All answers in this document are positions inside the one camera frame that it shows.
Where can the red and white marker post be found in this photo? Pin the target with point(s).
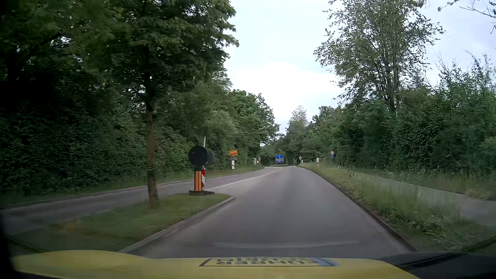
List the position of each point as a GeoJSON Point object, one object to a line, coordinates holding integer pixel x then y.
{"type": "Point", "coordinates": [203, 176]}

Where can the grey asphalt path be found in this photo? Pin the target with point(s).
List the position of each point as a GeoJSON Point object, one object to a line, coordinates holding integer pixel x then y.
{"type": "Point", "coordinates": [476, 211]}

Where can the grey asphalt road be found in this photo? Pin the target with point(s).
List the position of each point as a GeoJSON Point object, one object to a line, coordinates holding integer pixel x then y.
{"type": "Point", "coordinates": [279, 209]}

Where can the blue road sign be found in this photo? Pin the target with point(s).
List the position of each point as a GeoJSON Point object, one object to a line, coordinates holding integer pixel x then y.
{"type": "Point", "coordinates": [279, 158]}

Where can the row of trees and bushes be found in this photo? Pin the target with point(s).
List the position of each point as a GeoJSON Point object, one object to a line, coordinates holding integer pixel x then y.
{"type": "Point", "coordinates": [58, 147]}
{"type": "Point", "coordinates": [418, 128]}

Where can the grass verge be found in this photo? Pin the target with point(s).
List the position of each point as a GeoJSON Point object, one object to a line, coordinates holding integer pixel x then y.
{"type": "Point", "coordinates": [116, 185]}
{"type": "Point", "coordinates": [457, 181]}
{"type": "Point", "coordinates": [391, 205]}

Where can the round road sign, orange post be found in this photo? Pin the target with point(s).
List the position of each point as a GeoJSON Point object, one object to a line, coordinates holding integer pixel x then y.
{"type": "Point", "coordinates": [198, 156]}

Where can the tree with slim trunk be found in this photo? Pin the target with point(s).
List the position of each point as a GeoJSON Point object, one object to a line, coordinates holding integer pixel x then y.
{"type": "Point", "coordinates": [150, 155]}

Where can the car's own bonnet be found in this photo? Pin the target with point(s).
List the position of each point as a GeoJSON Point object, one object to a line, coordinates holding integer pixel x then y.
{"type": "Point", "coordinates": [116, 266]}

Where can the grassy kerbed traffic island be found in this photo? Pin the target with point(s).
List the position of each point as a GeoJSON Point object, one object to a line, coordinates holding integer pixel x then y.
{"type": "Point", "coordinates": [128, 221]}

